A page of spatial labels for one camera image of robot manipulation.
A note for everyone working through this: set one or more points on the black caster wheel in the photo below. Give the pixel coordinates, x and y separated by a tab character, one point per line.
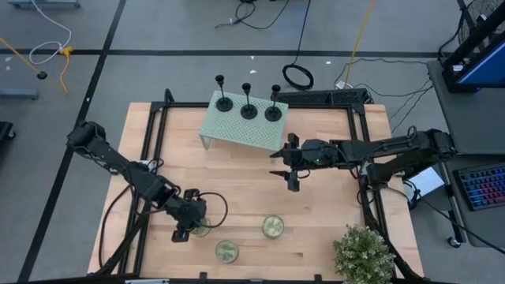
454	241

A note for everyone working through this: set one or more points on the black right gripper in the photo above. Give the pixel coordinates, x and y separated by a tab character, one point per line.
307	155

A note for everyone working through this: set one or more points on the white paper sheet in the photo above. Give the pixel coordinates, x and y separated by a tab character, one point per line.
426	180

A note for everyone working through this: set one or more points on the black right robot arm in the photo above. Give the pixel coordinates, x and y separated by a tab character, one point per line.
394	150

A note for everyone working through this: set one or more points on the silver ribbed glass candle holder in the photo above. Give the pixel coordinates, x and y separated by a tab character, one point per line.
273	226
204	230

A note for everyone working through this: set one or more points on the black floor fan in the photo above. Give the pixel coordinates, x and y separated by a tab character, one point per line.
475	17

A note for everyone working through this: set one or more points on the black wheeled base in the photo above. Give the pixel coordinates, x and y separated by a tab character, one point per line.
6	130

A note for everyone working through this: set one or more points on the rainbow backlit keyboard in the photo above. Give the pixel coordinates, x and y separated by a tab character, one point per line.
483	187

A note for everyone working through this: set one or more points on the artificial plant with white flowers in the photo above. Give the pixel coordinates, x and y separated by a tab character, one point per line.
363	256

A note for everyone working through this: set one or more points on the black perforated metal housing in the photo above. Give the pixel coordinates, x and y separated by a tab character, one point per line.
323	97

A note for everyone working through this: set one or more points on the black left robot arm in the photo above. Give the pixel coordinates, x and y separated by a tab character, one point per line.
118	159

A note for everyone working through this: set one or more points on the mint green perforated shelf riser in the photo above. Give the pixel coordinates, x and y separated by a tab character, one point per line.
240	130

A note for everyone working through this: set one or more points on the black monitor with blue screen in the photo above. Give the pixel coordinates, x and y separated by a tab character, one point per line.
483	67

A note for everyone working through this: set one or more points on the black metal candlestick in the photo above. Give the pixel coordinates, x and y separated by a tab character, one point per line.
224	104
273	114
248	111

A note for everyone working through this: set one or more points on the grey furniture foot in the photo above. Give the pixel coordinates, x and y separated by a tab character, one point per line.
17	94
43	4

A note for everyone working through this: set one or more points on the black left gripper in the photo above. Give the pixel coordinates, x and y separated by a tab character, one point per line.
191	211

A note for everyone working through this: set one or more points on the black floor disc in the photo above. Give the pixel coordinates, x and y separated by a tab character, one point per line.
42	75

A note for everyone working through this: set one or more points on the grey keyboard cart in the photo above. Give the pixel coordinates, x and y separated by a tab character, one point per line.
485	225

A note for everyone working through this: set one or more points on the black aluminium table frame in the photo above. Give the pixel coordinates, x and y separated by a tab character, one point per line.
181	105

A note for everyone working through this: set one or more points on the grey desk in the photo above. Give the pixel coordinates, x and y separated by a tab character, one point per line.
469	118

